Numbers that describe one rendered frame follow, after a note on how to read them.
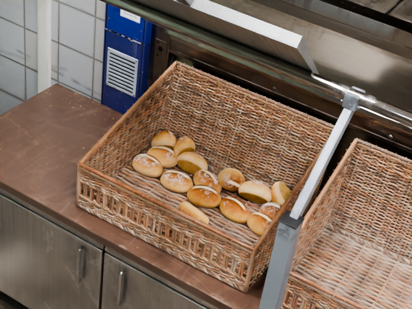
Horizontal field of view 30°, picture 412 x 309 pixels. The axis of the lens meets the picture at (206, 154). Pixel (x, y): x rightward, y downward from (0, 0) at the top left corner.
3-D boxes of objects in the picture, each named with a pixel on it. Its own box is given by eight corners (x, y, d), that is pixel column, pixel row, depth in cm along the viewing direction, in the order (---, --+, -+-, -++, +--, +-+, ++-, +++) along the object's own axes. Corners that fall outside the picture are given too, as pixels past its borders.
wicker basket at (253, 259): (167, 131, 251) (175, 57, 234) (323, 202, 231) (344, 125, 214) (72, 206, 215) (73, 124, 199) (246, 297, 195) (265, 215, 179)
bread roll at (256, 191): (269, 208, 225) (274, 192, 227) (270, 198, 219) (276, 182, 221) (236, 197, 226) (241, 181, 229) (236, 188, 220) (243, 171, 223)
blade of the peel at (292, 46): (296, 48, 156) (302, 35, 156) (84, -35, 176) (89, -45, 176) (327, 94, 189) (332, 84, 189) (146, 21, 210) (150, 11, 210)
